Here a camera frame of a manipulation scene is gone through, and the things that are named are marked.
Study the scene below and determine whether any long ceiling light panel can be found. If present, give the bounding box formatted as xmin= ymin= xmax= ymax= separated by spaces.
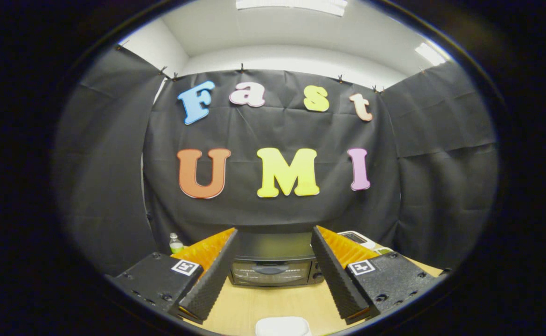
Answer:
xmin=236 ymin=0 xmax=348 ymax=17

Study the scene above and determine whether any small ceiling light panel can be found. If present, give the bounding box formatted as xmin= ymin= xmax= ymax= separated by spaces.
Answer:
xmin=414 ymin=42 xmax=447 ymax=67

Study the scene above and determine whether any black toaster oven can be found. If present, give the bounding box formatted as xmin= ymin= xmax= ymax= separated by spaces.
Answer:
xmin=229 ymin=229 xmax=326 ymax=287

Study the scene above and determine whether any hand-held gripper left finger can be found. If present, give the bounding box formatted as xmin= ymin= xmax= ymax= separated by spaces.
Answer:
xmin=106 ymin=228 xmax=240 ymax=326

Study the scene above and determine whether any white slot toaster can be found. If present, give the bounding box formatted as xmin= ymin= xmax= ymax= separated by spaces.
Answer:
xmin=337 ymin=230 xmax=376 ymax=250

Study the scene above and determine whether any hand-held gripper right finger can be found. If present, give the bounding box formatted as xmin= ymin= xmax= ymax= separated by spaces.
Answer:
xmin=310 ymin=226 xmax=446 ymax=326

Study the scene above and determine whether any white rectangular plate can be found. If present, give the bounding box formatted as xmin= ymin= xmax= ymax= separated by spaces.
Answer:
xmin=255 ymin=316 xmax=313 ymax=336

